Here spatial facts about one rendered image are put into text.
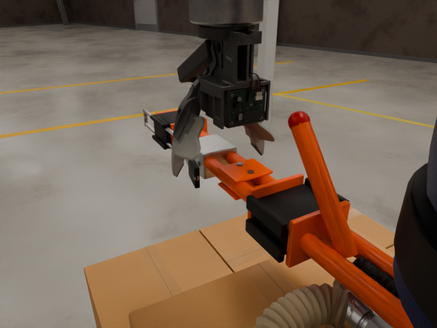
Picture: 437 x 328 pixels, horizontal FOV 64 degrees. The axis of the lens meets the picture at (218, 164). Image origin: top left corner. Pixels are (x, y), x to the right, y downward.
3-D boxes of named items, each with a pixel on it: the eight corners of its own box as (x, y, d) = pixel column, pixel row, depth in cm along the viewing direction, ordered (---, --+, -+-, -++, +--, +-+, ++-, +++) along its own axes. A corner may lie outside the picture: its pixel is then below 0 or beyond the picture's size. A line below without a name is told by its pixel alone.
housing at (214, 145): (238, 171, 59) (238, 146, 57) (202, 180, 56) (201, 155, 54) (218, 155, 64) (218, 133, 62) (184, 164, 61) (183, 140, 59)
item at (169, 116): (207, 142, 69) (207, 118, 67) (172, 150, 66) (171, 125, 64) (189, 129, 76) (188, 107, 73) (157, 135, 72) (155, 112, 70)
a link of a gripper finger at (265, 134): (278, 166, 53) (250, 125, 47) (255, 152, 57) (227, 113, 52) (292, 151, 53) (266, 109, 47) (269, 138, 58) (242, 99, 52)
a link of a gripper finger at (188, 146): (171, 183, 45) (208, 120, 44) (155, 164, 49) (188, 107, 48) (190, 191, 46) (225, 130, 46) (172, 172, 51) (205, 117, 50)
